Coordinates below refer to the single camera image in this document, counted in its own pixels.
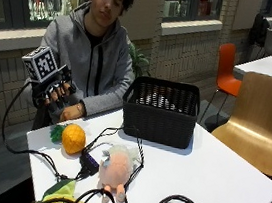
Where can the orange pineapple soft toy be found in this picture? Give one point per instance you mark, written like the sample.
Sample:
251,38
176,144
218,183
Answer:
73,139

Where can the white marker cube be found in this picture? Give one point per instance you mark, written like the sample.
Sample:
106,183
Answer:
41,64

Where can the black usb hub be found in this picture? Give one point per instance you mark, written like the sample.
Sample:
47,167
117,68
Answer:
89,162

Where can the the person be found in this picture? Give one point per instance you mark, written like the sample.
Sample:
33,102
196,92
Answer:
109,61

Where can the yellow green plush toy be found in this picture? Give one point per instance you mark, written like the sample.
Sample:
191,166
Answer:
64,189

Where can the pink plush toy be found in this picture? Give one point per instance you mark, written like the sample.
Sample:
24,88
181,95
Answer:
116,169

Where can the green leafy plant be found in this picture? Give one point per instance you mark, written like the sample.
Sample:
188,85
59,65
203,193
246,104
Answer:
138,61

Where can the black woven basket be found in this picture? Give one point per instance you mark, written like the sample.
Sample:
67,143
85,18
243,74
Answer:
158,121

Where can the orange plastic chair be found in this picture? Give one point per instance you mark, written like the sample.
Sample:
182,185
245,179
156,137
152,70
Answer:
226,78

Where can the wooden chair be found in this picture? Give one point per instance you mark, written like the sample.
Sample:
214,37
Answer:
257,124

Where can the black jacket on chair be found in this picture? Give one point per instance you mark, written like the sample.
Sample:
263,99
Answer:
259,30

